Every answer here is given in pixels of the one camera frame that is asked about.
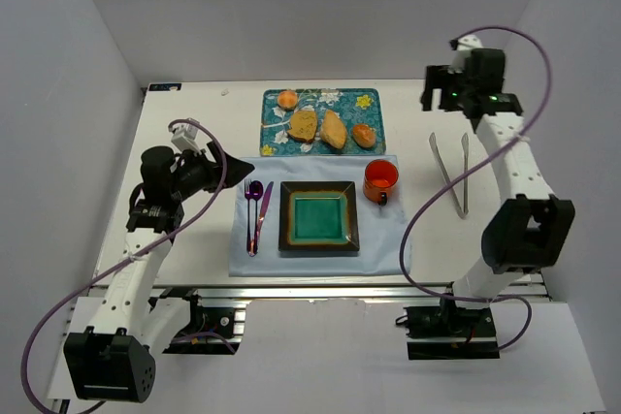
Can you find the metal tongs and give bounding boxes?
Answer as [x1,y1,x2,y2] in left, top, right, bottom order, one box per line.
[428,131,471,219]

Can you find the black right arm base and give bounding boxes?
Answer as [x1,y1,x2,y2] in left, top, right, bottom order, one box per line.
[395,300,500,361]

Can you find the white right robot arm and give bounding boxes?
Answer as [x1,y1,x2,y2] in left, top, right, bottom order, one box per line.
[421,45,575,309]

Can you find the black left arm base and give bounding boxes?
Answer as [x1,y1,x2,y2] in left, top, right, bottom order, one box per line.
[148,287,245,355]

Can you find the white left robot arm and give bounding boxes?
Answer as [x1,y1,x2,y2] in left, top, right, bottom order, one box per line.
[63,143,254,402]

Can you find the round brown bread roll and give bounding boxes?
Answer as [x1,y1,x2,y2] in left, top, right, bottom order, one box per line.
[351,123,376,149]

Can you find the dark bread slice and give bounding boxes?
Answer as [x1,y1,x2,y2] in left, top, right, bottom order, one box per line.
[287,111,318,143]

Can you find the tan bread loaf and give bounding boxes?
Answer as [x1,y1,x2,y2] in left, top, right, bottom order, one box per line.
[319,110,347,150]

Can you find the purple fork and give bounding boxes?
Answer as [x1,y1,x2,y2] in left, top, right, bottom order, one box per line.
[245,179,253,255]

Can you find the purple spoon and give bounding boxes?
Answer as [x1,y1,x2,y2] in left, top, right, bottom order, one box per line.
[249,180,264,256]

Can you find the purple knife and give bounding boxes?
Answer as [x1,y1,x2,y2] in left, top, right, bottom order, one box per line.
[253,181,274,254]

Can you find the teal floral tray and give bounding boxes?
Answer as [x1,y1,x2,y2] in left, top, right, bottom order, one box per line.
[259,88,386,157]

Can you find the small round bun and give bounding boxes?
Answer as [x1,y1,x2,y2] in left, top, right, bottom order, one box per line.
[277,89,298,111]

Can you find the square teal black plate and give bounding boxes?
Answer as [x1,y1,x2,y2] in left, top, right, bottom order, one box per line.
[278,180,360,255]

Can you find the orange mug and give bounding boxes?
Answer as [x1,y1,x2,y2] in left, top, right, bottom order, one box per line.
[363,159,399,207]

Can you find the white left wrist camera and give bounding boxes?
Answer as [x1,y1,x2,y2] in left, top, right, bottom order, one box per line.
[169,118,201,154]

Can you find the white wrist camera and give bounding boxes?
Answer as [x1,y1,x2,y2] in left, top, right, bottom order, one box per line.
[449,34,483,73]
[169,118,201,154]

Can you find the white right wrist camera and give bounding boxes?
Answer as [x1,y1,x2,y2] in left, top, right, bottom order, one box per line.
[449,34,483,73]

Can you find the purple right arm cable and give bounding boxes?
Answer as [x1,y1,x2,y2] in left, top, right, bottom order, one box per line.
[399,26,553,353]

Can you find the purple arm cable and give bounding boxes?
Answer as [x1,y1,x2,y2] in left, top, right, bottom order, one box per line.
[399,26,553,353]
[19,117,230,414]

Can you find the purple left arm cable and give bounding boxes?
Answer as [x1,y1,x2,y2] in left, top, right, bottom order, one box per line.
[19,117,230,414]

